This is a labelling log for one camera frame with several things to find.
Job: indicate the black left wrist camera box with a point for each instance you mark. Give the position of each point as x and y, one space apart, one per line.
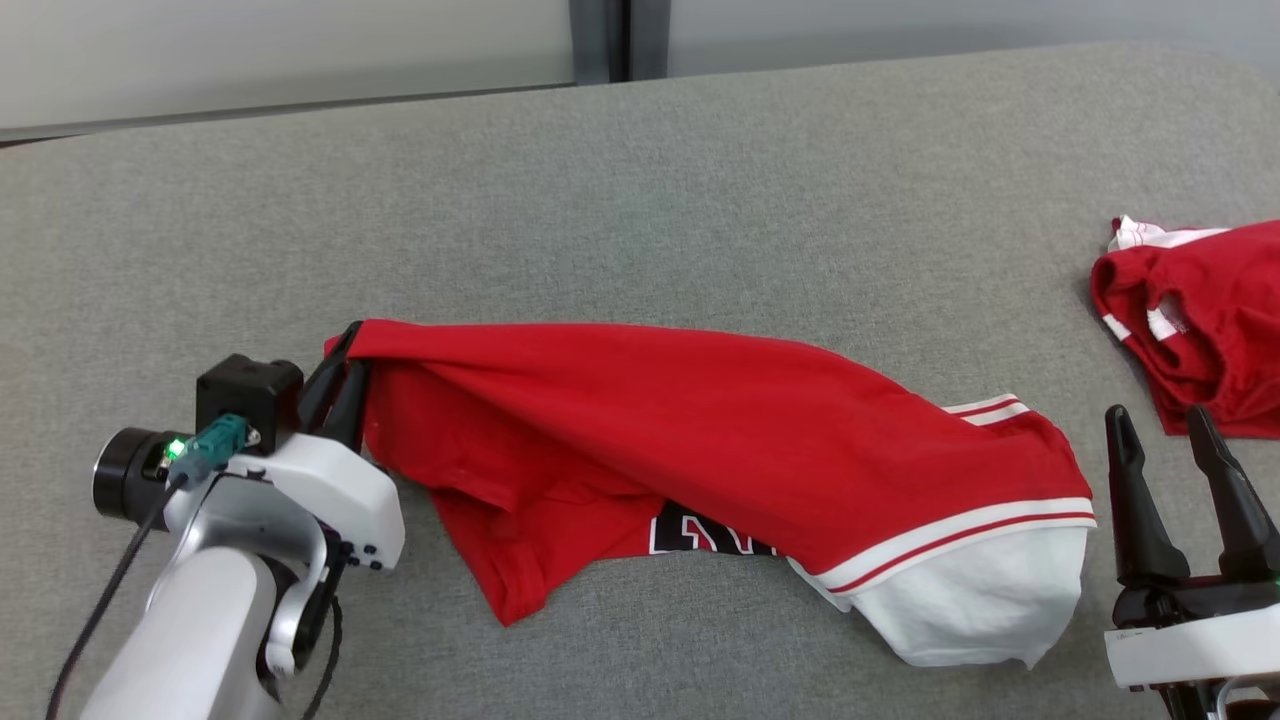
250 395

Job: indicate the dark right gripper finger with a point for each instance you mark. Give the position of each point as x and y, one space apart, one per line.
1138 520
1240 520

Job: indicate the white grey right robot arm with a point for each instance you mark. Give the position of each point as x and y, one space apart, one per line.
1250 705

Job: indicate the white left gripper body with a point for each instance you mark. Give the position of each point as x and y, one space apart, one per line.
340 490

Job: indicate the red jersey with number 23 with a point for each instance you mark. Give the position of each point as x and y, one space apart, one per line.
1210 320

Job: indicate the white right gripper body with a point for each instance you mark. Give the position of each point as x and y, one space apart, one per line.
1190 645

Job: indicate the red and white jersey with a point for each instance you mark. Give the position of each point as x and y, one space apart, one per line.
700 440

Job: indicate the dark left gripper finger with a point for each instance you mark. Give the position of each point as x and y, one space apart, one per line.
322 390
352 410

